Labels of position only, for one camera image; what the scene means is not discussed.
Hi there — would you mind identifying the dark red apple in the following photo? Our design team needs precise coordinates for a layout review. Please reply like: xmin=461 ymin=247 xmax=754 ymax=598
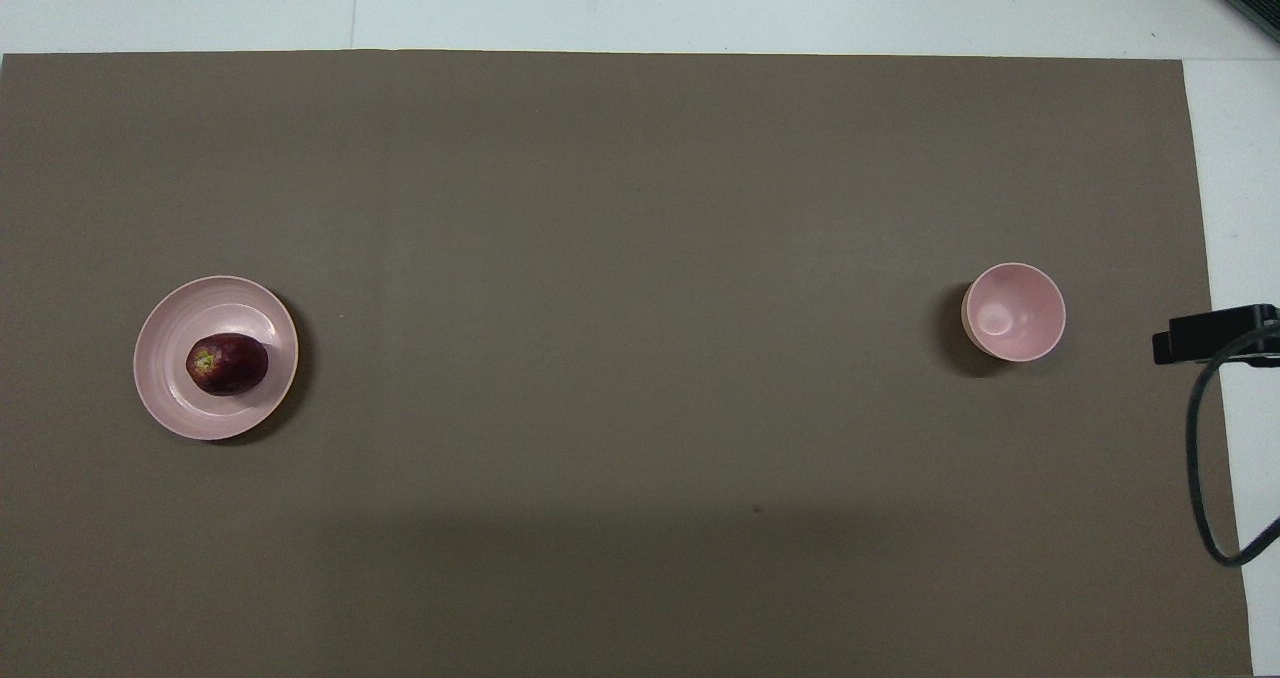
xmin=186 ymin=333 xmax=270 ymax=397

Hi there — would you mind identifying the pink bowl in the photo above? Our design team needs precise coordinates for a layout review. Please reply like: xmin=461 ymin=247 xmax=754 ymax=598
xmin=961 ymin=262 xmax=1067 ymax=364

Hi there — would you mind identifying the pink plate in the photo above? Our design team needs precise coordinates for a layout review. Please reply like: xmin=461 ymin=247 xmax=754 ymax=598
xmin=133 ymin=275 xmax=300 ymax=442

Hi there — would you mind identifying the brown table mat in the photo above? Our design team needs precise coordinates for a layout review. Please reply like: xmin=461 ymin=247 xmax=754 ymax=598
xmin=0 ymin=50 xmax=1253 ymax=678

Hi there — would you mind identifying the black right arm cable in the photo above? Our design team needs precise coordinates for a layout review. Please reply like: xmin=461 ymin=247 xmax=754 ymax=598
xmin=1185 ymin=323 xmax=1280 ymax=568

